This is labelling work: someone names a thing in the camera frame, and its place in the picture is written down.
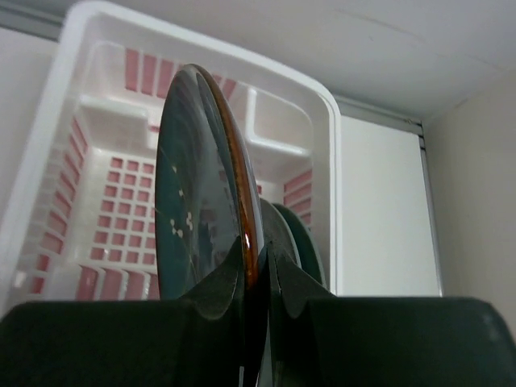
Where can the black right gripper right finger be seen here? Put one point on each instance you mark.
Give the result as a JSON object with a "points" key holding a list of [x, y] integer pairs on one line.
{"points": [[318, 339]]}

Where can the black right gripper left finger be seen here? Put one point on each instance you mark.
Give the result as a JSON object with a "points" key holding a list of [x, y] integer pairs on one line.
{"points": [[196, 339]]}

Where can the grey-green plate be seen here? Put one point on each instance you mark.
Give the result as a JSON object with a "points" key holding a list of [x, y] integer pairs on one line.
{"points": [[309, 257], [278, 238]]}

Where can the dark teal speckled plate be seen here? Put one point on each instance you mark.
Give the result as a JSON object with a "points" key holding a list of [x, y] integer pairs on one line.
{"points": [[206, 200]]}

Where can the white pink dish rack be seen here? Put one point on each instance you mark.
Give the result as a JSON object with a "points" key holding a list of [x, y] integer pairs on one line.
{"points": [[80, 219]]}

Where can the aluminium frame rail right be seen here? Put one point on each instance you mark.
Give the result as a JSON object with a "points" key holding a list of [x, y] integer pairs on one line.
{"points": [[386, 226]]}

